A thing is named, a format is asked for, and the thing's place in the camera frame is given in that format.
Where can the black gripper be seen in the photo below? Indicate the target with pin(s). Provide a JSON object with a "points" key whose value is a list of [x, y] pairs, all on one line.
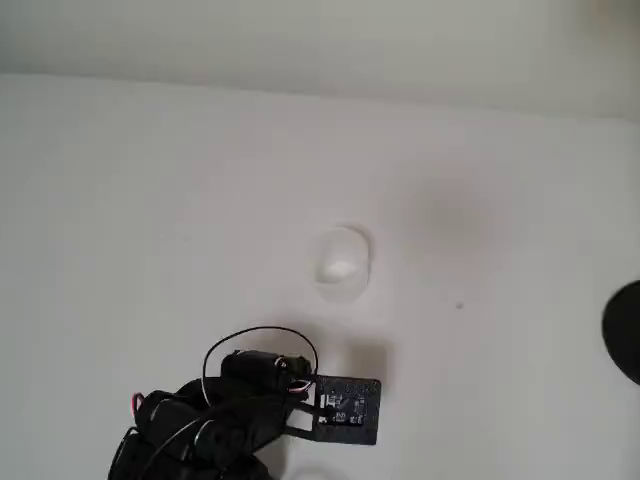
{"points": [[250, 368]]}

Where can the small translucent plastic cup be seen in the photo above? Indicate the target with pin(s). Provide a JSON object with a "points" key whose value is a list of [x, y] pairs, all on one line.
{"points": [[342, 265]]}

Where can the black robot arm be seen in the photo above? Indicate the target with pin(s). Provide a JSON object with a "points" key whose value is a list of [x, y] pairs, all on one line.
{"points": [[200, 435]]}

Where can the black round object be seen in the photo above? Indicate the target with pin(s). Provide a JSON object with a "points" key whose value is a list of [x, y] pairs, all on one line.
{"points": [[625, 330]]}

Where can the black camera circuit board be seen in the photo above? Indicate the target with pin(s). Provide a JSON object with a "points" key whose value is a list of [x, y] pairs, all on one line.
{"points": [[350, 410]]}

